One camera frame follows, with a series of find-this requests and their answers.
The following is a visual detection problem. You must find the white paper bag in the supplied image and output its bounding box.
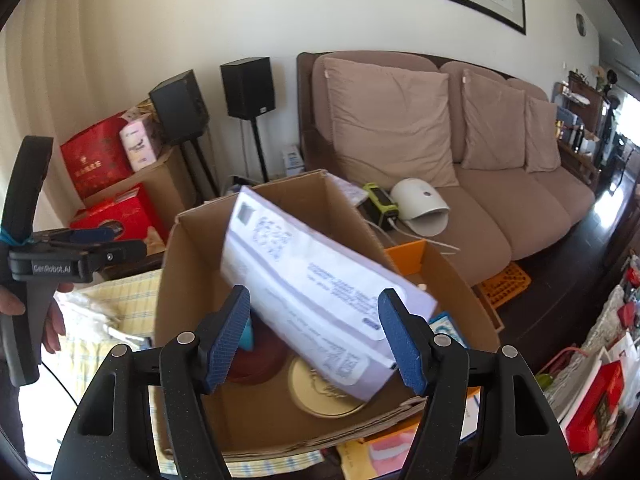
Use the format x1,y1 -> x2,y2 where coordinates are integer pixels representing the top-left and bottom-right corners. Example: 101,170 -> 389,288
542,332 -> 626,426

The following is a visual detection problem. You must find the green black device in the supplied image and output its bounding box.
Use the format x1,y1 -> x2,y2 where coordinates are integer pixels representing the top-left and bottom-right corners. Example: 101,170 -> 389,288
362,182 -> 401,232

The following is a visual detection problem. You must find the pink white tissue pack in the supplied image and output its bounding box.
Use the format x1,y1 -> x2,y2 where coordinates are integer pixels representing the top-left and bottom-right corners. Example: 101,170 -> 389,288
119,113 -> 164,172

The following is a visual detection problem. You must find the red gift bag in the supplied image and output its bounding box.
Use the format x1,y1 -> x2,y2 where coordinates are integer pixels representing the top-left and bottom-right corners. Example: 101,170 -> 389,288
60,117 -> 134,199

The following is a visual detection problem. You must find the small beige sofa cushion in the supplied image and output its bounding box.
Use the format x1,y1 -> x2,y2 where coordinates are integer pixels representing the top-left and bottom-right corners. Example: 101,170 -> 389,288
524,96 -> 563,174

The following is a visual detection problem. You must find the red round tin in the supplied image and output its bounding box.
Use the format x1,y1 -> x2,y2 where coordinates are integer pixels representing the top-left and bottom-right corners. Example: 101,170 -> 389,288
227,310 -> 292,386

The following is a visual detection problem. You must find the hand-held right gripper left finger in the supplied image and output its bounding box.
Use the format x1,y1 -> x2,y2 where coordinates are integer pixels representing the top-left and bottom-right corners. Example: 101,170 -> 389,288
50,285 -> 252,480

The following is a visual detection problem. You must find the red gift box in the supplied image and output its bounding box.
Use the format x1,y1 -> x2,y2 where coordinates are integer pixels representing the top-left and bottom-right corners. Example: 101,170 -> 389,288
69,184 -> 167,257

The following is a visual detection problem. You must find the blue white small box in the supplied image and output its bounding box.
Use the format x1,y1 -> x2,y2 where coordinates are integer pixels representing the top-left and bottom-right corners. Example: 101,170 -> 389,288
429,312 -> 469,349

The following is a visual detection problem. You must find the white nail lamp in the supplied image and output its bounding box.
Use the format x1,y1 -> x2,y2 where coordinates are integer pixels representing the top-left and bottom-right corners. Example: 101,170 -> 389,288
390,177 -> 451,237

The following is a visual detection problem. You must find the brown sofa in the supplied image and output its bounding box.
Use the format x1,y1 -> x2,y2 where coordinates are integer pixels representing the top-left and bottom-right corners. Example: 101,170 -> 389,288
296,51 -> 597,288

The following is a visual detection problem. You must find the gold embossed tin lid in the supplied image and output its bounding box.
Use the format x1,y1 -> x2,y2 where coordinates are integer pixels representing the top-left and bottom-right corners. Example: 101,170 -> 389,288
287,351 -> 372,419

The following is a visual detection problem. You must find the dark wooden shelf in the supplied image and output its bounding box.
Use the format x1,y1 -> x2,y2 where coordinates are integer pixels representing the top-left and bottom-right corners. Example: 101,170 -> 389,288
552,70 -> 608,193

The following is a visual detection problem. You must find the black speaker stand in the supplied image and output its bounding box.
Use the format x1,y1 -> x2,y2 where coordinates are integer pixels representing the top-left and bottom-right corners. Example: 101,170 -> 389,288
179,136 -> 222,207
249,117 -> 272,184

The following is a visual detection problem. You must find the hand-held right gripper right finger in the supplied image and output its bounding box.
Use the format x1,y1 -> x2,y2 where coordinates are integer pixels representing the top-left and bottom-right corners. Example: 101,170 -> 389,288
377,288 -> 578,480

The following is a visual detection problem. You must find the brown cardboard box with handle holes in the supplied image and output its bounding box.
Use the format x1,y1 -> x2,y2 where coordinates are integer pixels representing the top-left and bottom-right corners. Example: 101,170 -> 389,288
152,169 -> 441,463

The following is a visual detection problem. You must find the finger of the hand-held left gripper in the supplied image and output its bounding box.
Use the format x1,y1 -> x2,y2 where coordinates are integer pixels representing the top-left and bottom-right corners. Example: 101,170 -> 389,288
75,239 -> 147,267
31,226 -> 117,247

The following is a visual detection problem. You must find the large beige sofa cushion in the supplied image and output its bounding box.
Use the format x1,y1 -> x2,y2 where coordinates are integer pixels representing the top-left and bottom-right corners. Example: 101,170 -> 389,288
323,56 -> 460,192

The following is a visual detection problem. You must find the purple white printed packet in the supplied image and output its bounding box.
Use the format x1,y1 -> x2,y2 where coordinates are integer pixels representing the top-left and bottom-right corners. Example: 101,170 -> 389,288
221,185 -> 439,402

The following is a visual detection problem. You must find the black speaker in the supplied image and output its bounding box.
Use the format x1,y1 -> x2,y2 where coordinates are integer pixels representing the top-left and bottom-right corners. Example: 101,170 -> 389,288
148,70 -> 211,145
220,57 -> 277,121

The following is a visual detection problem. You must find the medium beige sofa cushion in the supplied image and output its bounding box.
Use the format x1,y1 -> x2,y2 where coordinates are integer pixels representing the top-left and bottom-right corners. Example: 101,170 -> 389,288
460,69 -> 527,171

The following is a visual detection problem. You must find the orange plastic crate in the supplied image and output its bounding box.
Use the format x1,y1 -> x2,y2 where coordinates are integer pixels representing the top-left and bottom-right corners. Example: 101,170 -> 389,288
475,261 -> 532,312

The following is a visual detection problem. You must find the person's left hand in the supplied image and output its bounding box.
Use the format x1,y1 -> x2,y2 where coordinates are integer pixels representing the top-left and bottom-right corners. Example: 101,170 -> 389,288
0,281 -> 76,356

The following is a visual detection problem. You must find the plain brown cardboard box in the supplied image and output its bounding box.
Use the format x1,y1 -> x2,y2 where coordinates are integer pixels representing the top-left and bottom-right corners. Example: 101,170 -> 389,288
84,146 -> 197,212

